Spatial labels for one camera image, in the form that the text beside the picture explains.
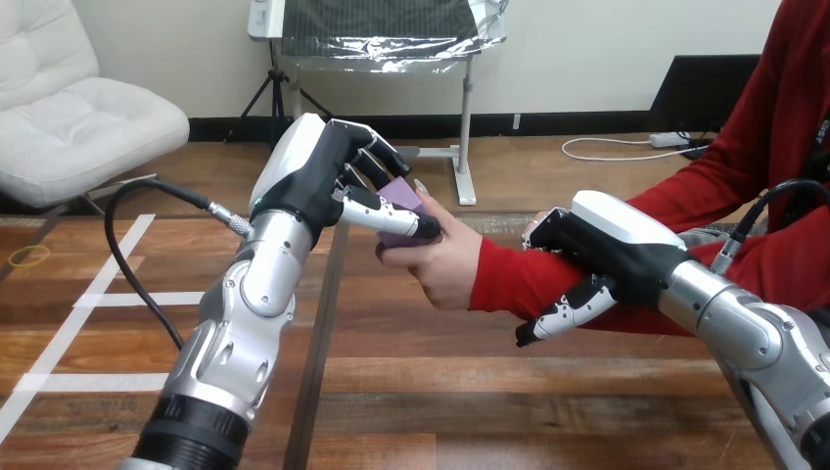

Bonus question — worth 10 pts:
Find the person's hand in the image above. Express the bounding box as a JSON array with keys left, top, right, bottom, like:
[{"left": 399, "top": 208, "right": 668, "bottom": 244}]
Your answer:
[{"left": 376, "top": 178, "right": 485, "bottom": 312}]

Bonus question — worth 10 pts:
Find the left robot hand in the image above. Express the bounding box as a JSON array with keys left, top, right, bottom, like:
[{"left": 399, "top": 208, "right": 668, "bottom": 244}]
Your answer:
[{"left": 248, "top": 113, "right": 444, "bottom": 248}]

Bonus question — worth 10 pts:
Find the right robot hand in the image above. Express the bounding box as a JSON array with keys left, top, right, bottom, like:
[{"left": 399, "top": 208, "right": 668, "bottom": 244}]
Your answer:
[{"left": 514, "top": 189, "right": 690, "bottom": 349}]

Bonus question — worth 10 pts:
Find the purple block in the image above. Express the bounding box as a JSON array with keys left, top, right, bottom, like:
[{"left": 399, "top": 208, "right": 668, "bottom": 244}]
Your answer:
[{"left": 376, "top": 178, "right": 437, "bottom": 249}]

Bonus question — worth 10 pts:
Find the person's forearm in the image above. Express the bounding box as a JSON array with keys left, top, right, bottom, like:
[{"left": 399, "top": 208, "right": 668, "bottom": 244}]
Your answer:
[
  {"left": 625, "top": 90, "right": 773, "bottom": 229},
  {"left": 468, "top": 234, "right": 830, "bottom": 339}
]

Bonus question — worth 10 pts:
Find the person's body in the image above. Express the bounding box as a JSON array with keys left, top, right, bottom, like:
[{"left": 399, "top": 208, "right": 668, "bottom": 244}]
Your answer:
[{"left": 673, "top": 0, "right": 830, "bottom": 260}]

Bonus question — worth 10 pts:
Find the black tripod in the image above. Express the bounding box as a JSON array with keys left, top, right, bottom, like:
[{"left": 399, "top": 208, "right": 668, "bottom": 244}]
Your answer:
[{"left": 223, "top": 38, "right": 336, "bottom": 145}]

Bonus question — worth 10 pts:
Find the foil sheet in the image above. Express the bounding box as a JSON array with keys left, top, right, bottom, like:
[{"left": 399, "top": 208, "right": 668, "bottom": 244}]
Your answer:
[{"left": 275, "top": 0, "right": 511, "bottom": 74}]

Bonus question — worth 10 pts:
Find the dark screen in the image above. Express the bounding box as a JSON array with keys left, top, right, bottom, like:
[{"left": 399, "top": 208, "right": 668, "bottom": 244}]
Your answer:
[{"left": 648, "top": 54, "right": 761, "bottom": 135}]

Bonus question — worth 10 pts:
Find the white cushioned chair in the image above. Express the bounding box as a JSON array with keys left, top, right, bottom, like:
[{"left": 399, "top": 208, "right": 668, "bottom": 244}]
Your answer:
[{"left": 0, "top": 0, "right": 191, "bottom": 211}]

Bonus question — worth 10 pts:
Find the tangle of cables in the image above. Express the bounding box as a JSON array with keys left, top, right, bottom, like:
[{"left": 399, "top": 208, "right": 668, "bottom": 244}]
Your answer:
[{"left": 560, "top": 122, "right": 722, "bottom": 163}]

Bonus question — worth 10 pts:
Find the black cable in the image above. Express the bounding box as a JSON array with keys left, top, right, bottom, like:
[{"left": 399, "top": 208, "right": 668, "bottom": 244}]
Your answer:
[
  {"left": 103, "top": 178, "right": 253, "bottom": 353},
  {"left": 710, "top": 178, "right": 830, "bottom": 275}
]

